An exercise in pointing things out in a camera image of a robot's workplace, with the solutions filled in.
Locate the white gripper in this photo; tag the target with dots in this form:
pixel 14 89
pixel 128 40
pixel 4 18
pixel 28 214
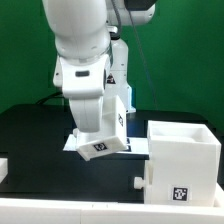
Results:
pixel 84 86

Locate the small white drawer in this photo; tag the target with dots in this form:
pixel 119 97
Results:
pixel 112 136
pixel 139 183

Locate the large white drawer housing box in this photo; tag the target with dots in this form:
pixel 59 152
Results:
pixel 183 164

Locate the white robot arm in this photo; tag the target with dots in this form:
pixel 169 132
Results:
pixel 92 58

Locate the white marker sheet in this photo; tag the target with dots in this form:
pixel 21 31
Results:
pixel 135 145

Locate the white left rail piece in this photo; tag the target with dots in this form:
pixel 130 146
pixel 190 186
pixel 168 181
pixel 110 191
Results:
pixel 3 168

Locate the white front rail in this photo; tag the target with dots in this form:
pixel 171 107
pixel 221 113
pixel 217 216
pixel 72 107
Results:
pixel 16 211

